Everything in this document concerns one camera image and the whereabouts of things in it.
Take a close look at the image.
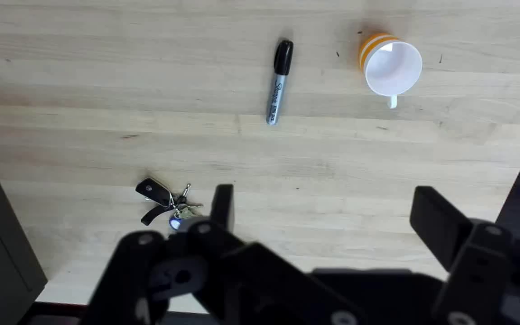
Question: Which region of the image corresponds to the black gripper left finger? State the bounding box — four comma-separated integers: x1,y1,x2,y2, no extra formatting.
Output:
85,185,358,325

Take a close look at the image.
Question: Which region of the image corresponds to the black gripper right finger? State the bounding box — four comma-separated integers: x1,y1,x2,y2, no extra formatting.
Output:
409,187,520,325

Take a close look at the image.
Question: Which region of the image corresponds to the black marker with grey barrel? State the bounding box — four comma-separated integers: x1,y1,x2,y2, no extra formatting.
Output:
264,39,297,129

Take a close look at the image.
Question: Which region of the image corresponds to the white and orange cup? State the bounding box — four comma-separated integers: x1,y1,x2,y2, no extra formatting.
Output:
358,32,425,113

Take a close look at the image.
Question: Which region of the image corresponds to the key bunch with black fob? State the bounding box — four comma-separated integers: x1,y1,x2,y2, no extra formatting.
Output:
134,178,205,234

